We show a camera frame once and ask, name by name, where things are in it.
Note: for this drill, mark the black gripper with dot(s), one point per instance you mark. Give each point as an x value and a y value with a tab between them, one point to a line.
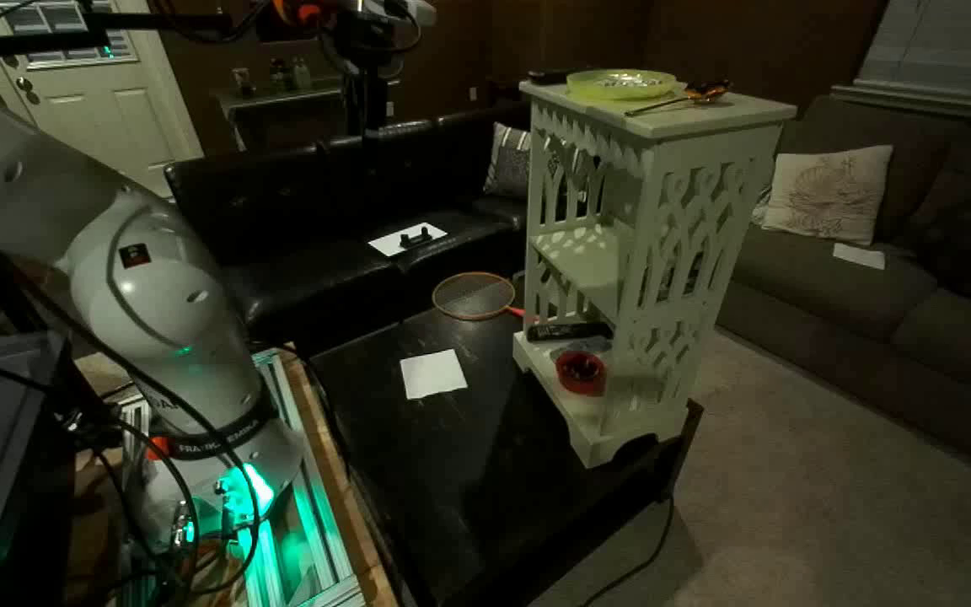
380	29

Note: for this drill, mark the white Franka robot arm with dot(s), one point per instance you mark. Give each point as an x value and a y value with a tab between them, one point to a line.
150	291

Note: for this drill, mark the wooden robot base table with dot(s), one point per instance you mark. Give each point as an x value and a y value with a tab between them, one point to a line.
327	507

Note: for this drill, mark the white lattice shelf unit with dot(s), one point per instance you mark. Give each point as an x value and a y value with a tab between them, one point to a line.
666	204

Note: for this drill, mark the white console table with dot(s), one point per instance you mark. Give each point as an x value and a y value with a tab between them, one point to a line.
286	101

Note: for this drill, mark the grey patterned pillow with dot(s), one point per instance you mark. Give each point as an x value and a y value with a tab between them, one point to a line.
507	162

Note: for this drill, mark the black leather sofa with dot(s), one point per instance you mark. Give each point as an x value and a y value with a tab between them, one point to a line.
304	213

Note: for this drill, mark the white paper with black items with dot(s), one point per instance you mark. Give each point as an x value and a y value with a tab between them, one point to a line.
390	243

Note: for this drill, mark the light green plate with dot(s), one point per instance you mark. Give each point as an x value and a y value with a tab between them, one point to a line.
623	81

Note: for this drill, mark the white panel door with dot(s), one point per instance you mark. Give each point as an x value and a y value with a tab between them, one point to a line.
115	101

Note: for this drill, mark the small red-brown object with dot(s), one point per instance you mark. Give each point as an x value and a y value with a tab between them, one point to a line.
709	96

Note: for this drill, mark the square white paper napkin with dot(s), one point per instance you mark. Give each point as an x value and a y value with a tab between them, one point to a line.
433	371

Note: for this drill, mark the red bowl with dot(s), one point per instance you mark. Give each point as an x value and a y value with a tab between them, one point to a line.
577	371

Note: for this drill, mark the black coffee table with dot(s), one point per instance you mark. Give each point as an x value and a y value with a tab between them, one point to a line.
452	472

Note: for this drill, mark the cream patterned pillow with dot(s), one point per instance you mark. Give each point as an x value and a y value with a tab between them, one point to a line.
826	195

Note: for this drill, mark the bottle with orange cap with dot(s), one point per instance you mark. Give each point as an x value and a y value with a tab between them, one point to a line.
162	477

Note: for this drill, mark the small white paper sheet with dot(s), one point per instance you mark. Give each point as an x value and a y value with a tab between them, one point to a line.
859	259

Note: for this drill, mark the white window blinds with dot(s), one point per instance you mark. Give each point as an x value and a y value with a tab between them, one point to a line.
947	54

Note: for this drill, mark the grey fabric sofa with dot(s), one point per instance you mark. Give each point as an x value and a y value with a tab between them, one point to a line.
912	326

